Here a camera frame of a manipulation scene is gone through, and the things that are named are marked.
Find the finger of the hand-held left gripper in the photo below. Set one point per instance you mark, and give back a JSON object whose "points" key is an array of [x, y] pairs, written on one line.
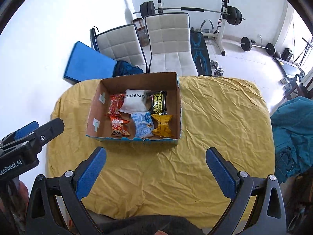
{"points": [[49, 132], [24, 129]]}

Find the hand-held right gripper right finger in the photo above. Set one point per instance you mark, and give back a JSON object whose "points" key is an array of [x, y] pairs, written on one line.
{"points": [[220, 173]]}

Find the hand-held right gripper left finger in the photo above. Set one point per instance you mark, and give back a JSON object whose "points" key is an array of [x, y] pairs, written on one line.
{"points": [[91, 173]]}

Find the cardboard box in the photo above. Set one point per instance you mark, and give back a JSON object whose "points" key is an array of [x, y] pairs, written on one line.
{"points": [[96, 117]]}

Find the orange panda snack packet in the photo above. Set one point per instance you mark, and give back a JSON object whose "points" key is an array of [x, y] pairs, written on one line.
{"points": [[118, 126]]}

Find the light blue tissue packet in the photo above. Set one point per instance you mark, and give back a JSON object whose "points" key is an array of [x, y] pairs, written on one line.
{"points": [[141, 124]]}

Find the red orange snack packet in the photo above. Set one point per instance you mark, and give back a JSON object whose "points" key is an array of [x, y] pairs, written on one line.
{"points": [[115, 104]]}

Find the white soft pouch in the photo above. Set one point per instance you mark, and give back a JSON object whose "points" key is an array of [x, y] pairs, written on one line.
{"points": [[133, 102]]}

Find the black and yellow snack packet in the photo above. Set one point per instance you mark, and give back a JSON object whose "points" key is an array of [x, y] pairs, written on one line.
{"points": [[158, 102]]}

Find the person's left hand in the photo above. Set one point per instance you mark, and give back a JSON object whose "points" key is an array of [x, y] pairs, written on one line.
{"points": [[20, 195]]}

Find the yellow tablecloth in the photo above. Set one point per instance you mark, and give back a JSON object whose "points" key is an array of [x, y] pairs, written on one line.
{"points": [[207, 117]]}

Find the blue foam mat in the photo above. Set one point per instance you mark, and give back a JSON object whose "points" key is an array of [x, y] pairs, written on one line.
{"points": [[85, 63]]}

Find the teal cloth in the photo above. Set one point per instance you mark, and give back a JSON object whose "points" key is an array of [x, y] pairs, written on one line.
{"points": [[293, 127]]}

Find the dark blue knit bag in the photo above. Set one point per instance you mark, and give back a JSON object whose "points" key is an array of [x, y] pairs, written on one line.
{"points": [[124, 68]]}

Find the small chrome dumbbell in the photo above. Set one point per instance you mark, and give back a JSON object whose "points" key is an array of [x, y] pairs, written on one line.
{"points": [[219, 72], [214, 64]]}

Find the white quilted chair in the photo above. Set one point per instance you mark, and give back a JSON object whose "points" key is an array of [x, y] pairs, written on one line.
{"points": [[168, 41], [119, 46]]}

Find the pair of white shoes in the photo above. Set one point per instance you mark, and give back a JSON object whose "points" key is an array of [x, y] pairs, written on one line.
{"points": [[286, 82]]}

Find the dark wooden chair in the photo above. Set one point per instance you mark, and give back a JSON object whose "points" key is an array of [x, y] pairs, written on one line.
{"points": [[303, 85]]}

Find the black and blue weight bench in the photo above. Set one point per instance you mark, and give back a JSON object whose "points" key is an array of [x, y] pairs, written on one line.
{"points": [[200, 53]]}

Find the short barbell with black plates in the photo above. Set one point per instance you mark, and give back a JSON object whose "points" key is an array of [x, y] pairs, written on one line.
{"points": [[245, 44]]}

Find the white bench press rack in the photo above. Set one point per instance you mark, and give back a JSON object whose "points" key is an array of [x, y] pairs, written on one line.
{"points": [[221, 38]]}

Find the black speaker box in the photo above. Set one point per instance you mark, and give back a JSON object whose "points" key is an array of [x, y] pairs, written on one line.
{"points": [[286, 55]]}

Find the small brown stool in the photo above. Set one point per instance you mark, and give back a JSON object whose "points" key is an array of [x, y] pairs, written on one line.
{"points": [[138, 24]]}

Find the black tripod stand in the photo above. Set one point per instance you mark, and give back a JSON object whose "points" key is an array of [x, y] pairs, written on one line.
{"points": [[305, 50]]}

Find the long barbell with black plates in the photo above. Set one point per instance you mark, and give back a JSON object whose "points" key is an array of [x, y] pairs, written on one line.
{"points": [[193, 9]]}

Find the dark thin frame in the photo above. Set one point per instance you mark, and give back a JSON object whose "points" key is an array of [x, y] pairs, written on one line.
{"points": [[93, 38]]}

